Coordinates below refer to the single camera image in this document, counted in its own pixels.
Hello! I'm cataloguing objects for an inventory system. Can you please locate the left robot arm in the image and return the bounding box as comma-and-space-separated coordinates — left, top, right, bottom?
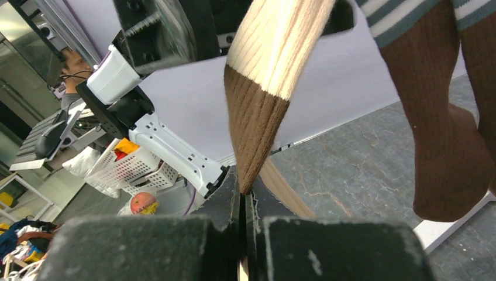
77, 1, 356, 196

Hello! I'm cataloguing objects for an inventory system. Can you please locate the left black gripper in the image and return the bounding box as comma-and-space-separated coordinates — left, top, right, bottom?
112, 0, 355, 74

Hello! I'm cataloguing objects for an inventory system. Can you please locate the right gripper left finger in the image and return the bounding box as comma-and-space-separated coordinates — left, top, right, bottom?
39, 167, 240, 280

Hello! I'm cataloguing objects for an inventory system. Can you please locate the person in background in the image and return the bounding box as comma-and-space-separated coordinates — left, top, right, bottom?
60, 48, 93, 109

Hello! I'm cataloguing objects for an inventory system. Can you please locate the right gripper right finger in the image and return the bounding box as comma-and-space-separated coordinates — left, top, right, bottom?
245, 179, 435, 280

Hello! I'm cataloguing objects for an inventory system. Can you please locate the white sock drying rack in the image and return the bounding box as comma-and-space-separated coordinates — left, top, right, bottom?
414, 191, 495, 254

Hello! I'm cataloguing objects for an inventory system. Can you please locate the white perforated basket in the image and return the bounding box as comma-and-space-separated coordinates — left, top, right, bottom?
84, 139, 179, 196

